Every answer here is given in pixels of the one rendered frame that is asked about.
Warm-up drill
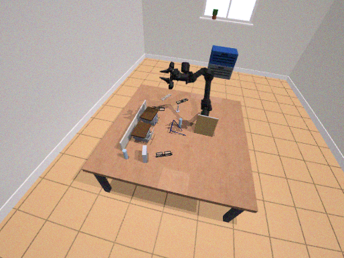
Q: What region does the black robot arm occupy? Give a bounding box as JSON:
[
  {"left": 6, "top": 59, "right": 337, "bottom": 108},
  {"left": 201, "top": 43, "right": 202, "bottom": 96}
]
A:
[{"left": 173, "top": 62, "right": 214, "bottom": 116}]

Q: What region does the white curved panel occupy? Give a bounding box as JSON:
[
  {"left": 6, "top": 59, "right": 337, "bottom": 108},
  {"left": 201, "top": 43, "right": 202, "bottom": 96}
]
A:
[{"left": 120, "top": 100, "right": 147, "bottom": 151}]

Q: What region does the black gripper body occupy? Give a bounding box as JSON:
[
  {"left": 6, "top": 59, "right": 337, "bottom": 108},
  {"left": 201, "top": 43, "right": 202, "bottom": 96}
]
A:
[{"left": 169, "top": 61, "right": 182, "bottom": 89}]

